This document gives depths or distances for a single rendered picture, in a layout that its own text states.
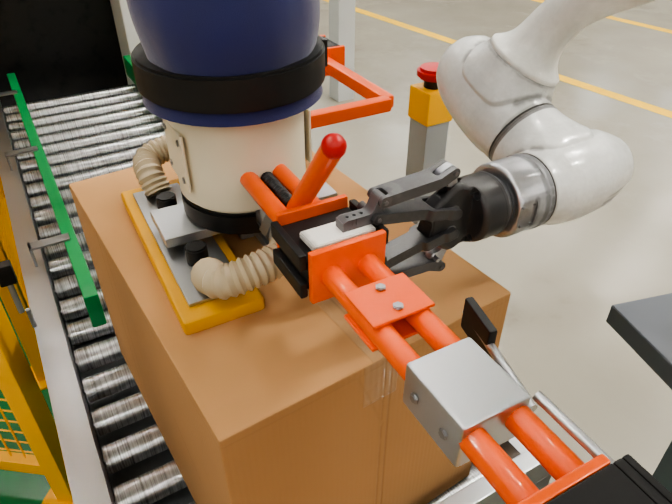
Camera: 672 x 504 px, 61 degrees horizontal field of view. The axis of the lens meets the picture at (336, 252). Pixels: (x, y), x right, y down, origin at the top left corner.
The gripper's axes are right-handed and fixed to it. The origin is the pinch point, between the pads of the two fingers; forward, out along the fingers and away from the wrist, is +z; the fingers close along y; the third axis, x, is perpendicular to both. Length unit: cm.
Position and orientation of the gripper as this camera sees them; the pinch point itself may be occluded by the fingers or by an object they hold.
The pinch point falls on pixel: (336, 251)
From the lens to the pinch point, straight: 57.5
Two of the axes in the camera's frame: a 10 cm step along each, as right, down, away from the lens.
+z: -8.7, 2.8, -4.2
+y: -0.2, 8.1, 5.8
